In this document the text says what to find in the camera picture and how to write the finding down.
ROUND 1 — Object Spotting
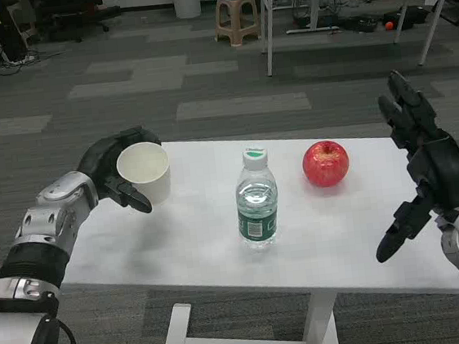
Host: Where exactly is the black office chair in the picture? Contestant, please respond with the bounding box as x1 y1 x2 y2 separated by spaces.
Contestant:
33 0 125 47

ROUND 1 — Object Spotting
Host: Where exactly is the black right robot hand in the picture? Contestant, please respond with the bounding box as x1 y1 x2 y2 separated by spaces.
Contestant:
356 63 459 265

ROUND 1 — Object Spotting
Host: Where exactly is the clear water bottle green label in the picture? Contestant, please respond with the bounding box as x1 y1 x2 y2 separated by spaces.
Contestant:
229 145 284 252

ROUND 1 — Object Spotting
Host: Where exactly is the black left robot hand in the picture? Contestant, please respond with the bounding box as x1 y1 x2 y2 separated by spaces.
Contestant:
72 123 170 221

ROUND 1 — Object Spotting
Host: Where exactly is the white paper cup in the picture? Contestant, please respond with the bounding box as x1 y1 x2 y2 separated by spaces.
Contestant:
114 139 175 211

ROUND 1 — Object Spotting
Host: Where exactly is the beige plastic stool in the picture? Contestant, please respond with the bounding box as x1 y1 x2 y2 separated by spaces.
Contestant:
211 0 263 50

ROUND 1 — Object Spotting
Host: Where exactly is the red apple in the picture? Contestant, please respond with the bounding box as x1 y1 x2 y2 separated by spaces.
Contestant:
300 137 352 190

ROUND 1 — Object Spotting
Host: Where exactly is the white table leg frame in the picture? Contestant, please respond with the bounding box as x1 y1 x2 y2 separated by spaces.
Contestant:
153 287 341 344

